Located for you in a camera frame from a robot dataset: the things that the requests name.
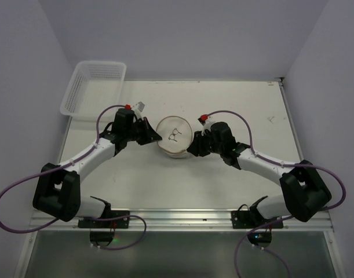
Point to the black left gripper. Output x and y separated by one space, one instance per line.
143 130

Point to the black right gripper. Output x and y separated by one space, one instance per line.
202 144

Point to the white mesh laundry bag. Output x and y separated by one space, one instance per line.
177 136

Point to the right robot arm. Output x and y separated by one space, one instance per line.
304 193

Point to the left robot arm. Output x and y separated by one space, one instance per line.
58 191

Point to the white plastic basket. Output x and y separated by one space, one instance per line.
94 86

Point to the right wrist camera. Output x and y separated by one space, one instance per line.
206 121

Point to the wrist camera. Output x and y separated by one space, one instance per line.
206 121
138 108

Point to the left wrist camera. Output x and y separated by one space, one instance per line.
138 108

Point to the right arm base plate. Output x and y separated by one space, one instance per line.
243 219

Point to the aluminium front rail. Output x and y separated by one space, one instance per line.
190 220

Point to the aluminium rail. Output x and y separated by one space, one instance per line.
280 81
190 220

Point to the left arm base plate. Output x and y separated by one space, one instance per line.
113 219

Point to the aluminium right side rail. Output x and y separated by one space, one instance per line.
280 81

